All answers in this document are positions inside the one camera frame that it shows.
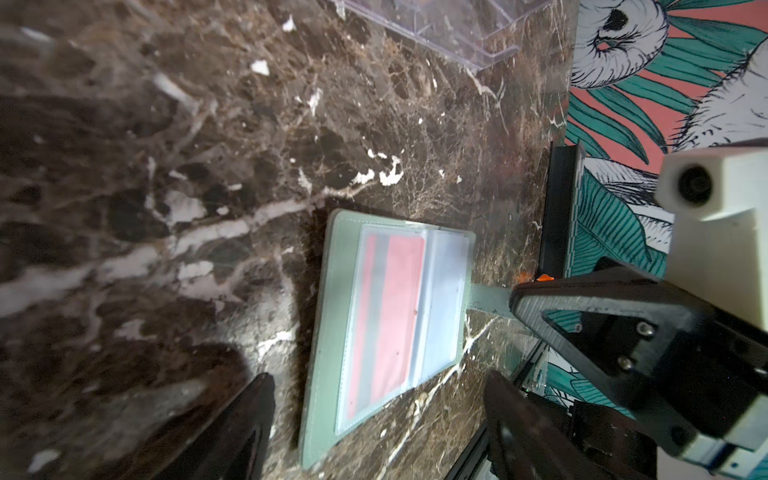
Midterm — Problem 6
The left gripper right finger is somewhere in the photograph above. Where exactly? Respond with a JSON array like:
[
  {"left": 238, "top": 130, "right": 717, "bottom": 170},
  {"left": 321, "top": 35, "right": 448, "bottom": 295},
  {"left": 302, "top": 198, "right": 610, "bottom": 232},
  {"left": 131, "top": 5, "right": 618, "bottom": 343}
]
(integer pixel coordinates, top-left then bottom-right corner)
[{"left": 483, "top": 370, "right": 611, "bottom": 480}]

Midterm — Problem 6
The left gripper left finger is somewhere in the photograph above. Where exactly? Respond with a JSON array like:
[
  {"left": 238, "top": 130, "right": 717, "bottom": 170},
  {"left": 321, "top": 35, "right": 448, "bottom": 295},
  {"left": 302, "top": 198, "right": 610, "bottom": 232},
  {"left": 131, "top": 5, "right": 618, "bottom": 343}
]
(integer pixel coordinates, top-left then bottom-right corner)
[{"left": 155, "top": 373, "right": 276, "bottom": 479}]

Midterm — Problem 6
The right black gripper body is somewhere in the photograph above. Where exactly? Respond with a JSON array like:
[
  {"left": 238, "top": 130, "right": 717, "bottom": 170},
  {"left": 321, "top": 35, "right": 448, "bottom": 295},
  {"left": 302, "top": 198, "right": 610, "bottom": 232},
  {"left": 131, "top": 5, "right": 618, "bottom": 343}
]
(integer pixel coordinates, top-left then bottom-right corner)
[{"left": 563, "top": 299, "right": 768, "bottom": 480}]

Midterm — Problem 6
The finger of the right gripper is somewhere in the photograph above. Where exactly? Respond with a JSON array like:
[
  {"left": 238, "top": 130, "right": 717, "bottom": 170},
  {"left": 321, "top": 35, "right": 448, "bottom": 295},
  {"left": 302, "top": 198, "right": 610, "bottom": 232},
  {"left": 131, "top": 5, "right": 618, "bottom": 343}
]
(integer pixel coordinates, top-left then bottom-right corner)
[{"left": 509, "top": 264, "right": 718, "bottom": 436}]

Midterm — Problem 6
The clear plastic organizer box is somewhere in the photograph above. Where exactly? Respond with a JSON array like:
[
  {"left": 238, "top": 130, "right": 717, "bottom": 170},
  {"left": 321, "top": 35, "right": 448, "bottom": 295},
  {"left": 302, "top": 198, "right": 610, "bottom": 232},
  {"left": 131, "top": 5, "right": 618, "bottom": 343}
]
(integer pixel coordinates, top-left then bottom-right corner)
[{"left": 335, "top": 0, "right": 550, "bottom": 71}]

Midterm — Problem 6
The black white checkerboard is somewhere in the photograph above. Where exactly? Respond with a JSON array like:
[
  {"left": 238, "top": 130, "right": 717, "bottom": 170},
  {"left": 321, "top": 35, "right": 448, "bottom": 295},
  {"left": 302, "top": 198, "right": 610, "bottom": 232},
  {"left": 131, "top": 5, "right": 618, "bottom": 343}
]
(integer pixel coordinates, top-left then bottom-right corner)
[{"left": 537, "top": 143, "right": 585, "bottom": 279}]

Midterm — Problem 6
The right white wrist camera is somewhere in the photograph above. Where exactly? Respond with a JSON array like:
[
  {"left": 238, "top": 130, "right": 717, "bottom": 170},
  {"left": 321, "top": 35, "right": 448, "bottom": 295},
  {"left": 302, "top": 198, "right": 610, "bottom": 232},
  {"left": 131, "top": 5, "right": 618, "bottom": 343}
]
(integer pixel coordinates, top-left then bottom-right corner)
[{"left": 655, "top": 145, "right": 767, "bottom": 330}]

